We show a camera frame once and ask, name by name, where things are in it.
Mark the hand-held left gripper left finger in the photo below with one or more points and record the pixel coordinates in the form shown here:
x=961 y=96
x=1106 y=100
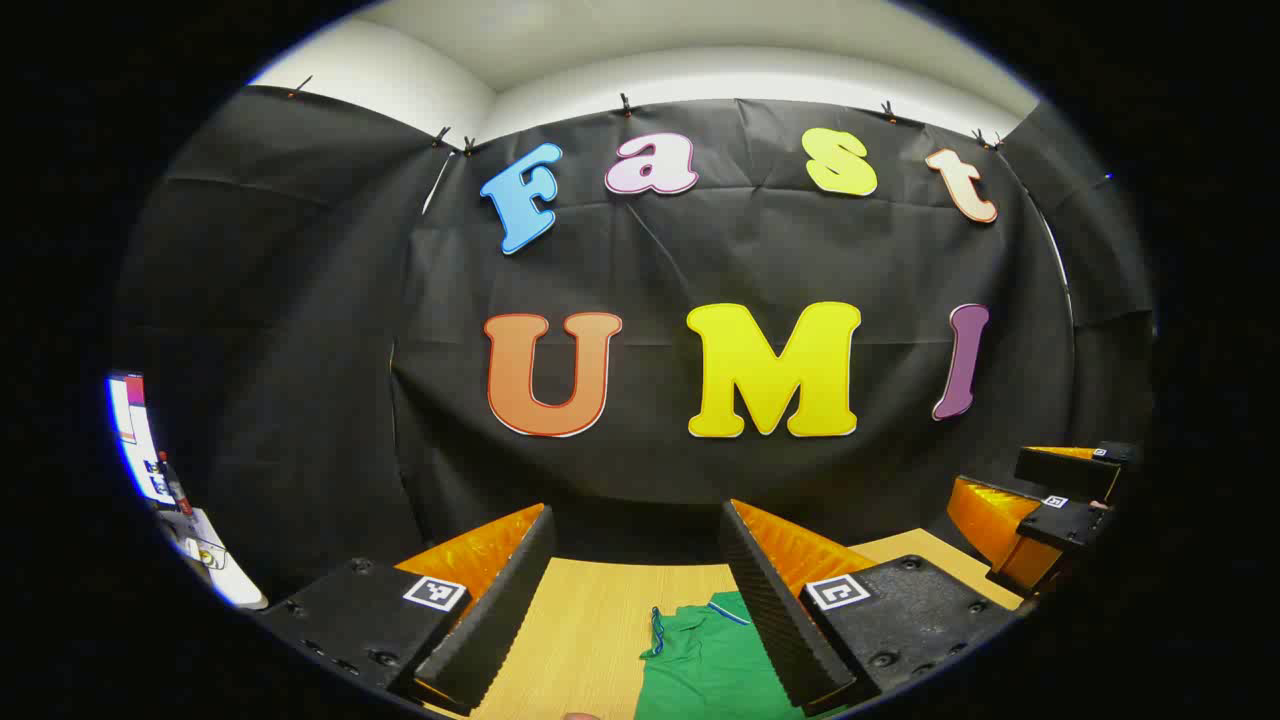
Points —
x=500 y=610

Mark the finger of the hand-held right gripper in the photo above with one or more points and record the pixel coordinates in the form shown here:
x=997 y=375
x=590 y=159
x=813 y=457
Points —
x=1000 y=530
x=1065 y=468

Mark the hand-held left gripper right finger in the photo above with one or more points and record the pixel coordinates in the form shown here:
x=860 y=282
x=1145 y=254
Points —
x=770 y=620

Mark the green T-shirt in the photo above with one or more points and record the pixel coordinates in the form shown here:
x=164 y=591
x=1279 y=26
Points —
x=700 y=660

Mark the black backdrop cloth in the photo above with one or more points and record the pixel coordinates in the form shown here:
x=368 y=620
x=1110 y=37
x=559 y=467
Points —
x=400 y=400

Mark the white desk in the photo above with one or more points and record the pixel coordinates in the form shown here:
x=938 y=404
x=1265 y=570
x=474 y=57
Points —
x=225 y=570

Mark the dark red bottle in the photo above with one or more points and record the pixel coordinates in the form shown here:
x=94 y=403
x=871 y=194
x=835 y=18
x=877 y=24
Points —
x=176 y=485

